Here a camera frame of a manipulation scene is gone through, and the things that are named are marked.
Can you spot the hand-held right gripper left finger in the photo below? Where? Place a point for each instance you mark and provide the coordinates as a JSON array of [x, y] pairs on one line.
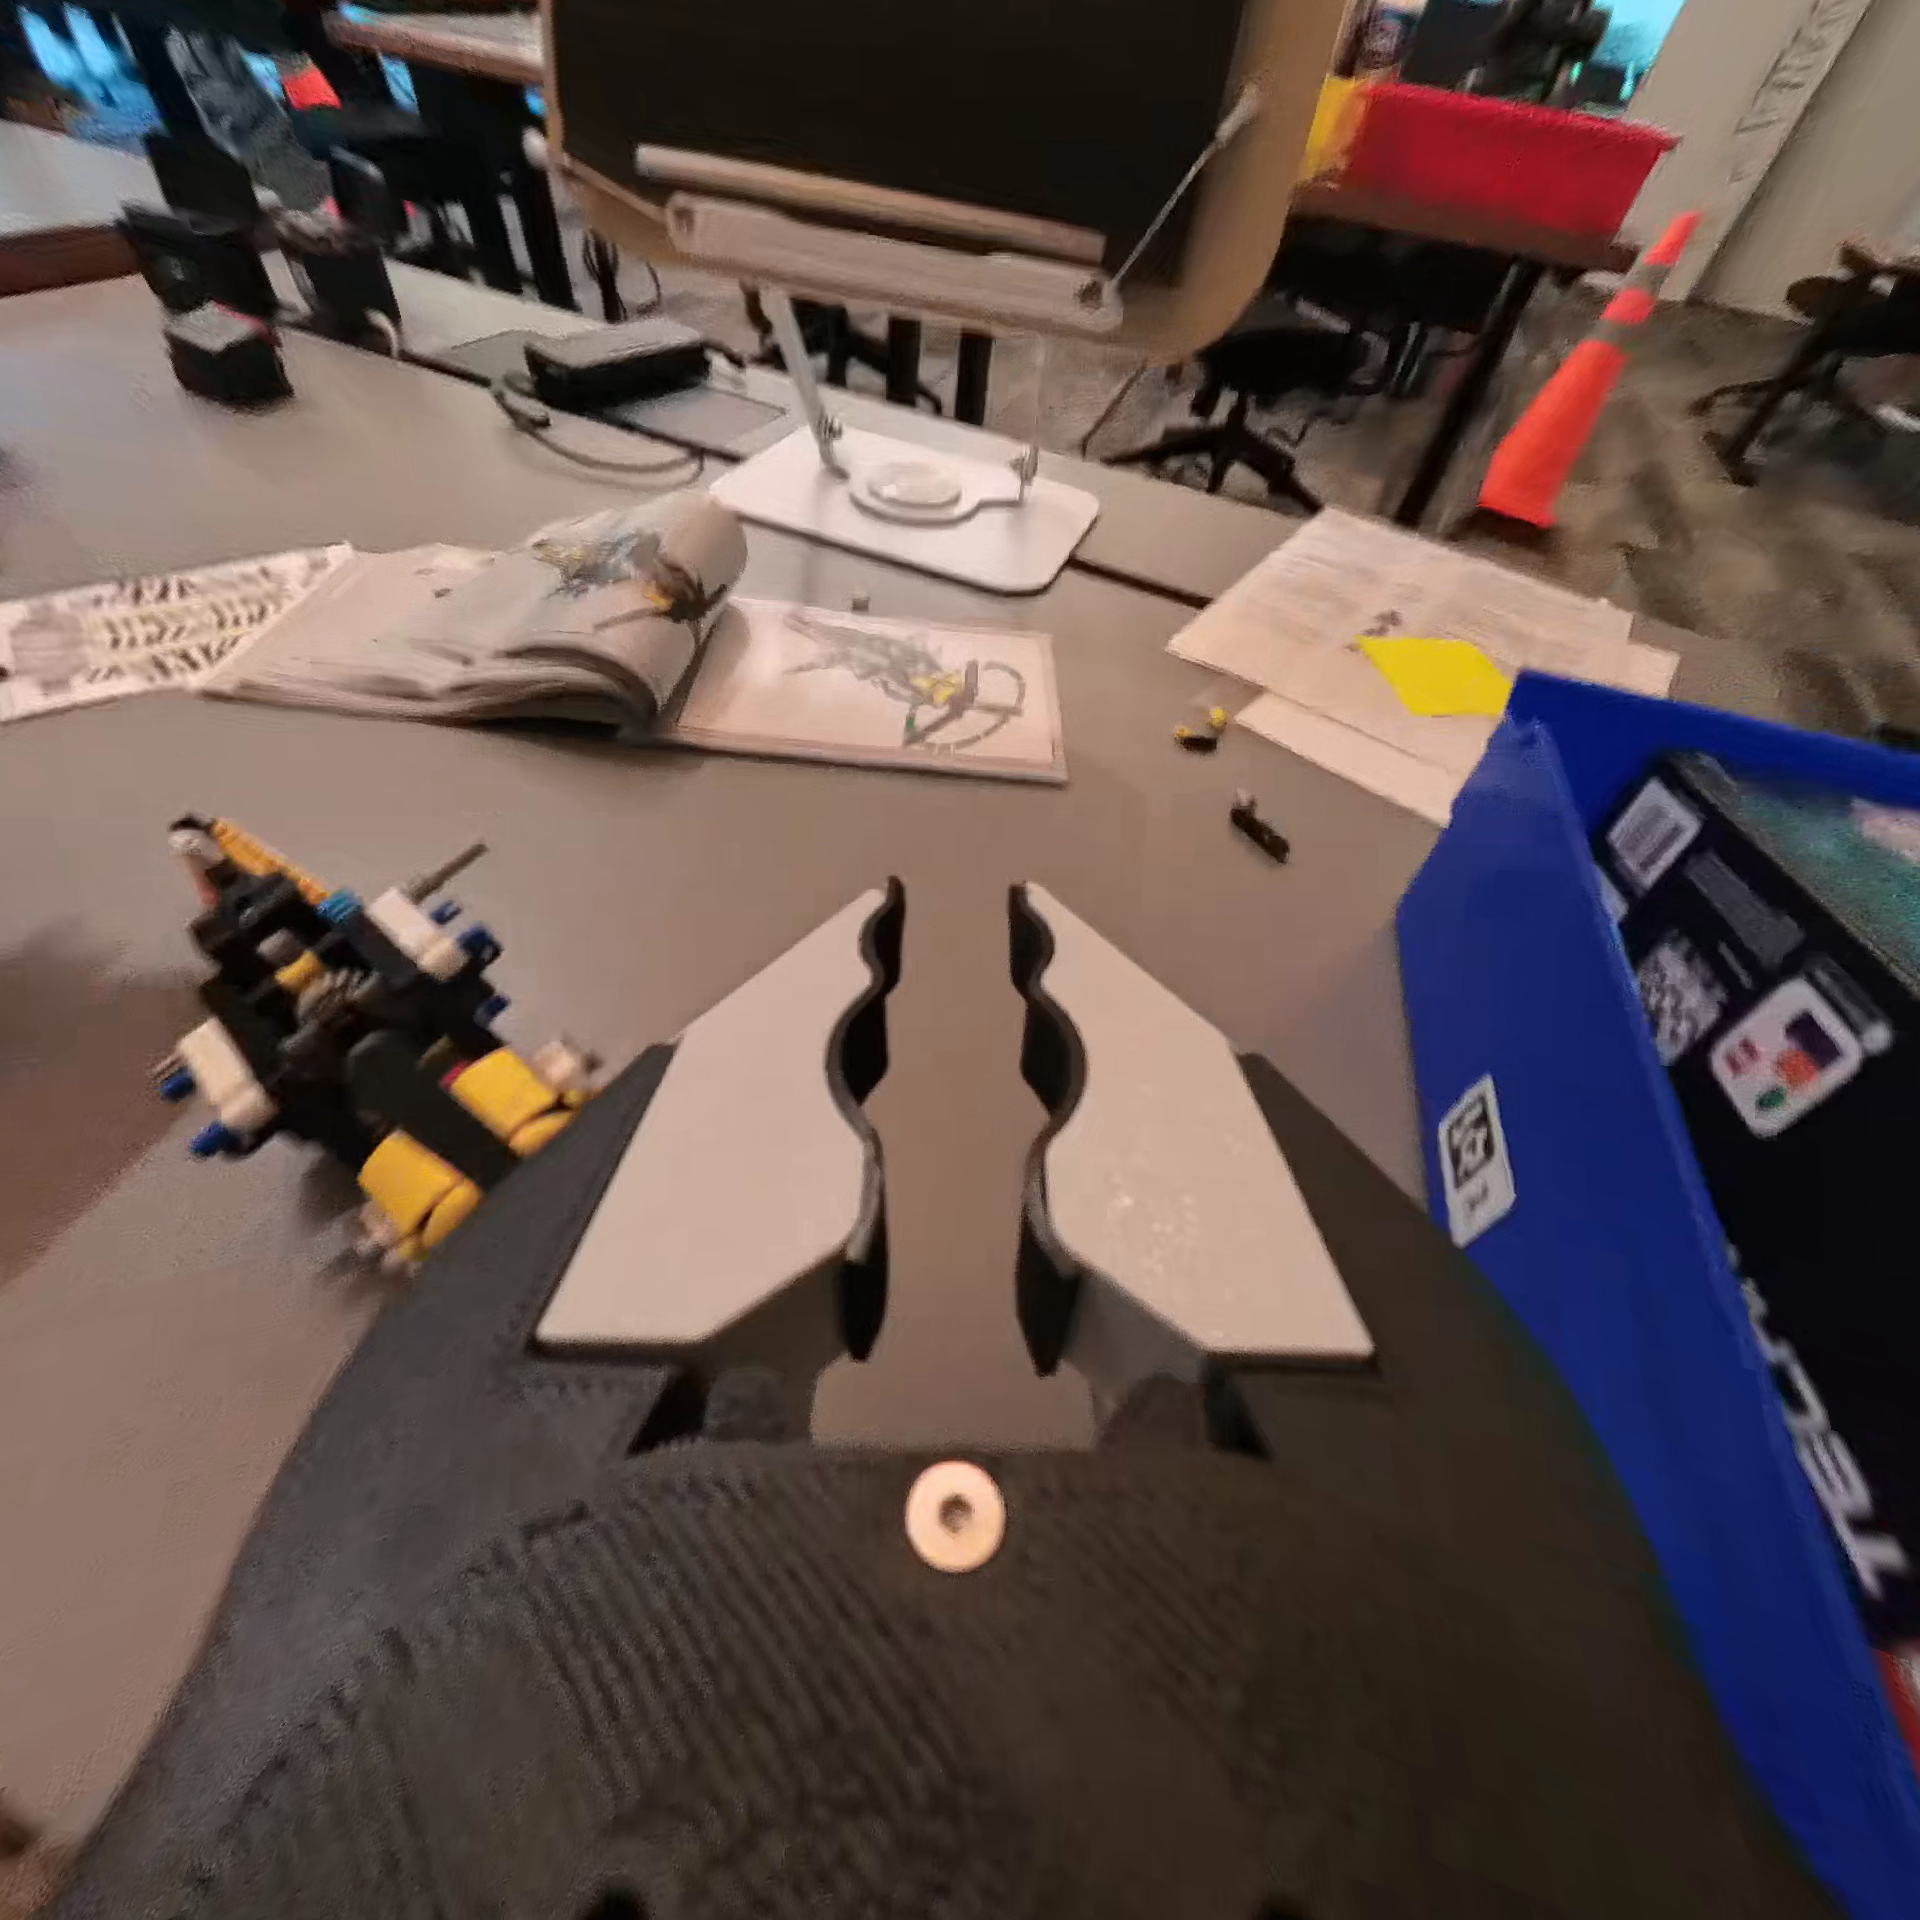
[[721, 1186]]

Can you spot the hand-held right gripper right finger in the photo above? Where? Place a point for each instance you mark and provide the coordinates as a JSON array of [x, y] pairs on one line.
[[1186, 1186]]

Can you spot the yellow black lego helicopter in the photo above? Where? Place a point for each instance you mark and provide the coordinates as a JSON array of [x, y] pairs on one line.
[[376, 1052]]

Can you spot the small yellow black lego piece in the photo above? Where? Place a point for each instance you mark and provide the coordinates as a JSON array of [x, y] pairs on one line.
[[1201, 727]]

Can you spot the lego instruction booklet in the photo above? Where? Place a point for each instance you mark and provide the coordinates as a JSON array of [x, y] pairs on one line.
[[840, 691]]

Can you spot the black lego set box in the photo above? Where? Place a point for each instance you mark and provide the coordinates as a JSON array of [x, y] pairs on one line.
[[1801, 1200]]

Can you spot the lego sticker sheet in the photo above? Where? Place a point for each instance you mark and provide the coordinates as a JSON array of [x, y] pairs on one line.
[[150, 630]]

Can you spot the blue plastic bin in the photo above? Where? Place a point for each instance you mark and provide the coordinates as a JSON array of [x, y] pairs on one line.
[[1576, 1276]]

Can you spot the white printed paper sheet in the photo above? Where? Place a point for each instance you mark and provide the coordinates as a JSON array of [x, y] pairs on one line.
[[1349, 585], [1349, 757]]

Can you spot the yellow sticky note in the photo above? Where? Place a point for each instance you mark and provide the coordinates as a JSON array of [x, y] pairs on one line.
[[1433, 677]]

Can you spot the black office chair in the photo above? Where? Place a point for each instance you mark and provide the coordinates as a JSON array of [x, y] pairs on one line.
[[1246, 392]]

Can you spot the black power brick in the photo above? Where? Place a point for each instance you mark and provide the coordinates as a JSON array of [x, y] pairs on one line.
[[615, 362]]

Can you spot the orange traffic cone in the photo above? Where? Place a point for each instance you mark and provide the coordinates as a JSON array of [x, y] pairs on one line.
[[1568, 406]]

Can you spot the black device with red mark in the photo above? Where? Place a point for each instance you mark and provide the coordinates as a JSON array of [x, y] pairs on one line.
[[224, 362]]

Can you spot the red plastic bin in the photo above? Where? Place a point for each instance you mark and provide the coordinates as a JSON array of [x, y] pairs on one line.
[[1502, 158]]

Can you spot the monitor on white stand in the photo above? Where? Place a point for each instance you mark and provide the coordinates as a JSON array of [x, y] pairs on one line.
[[900, 90]]

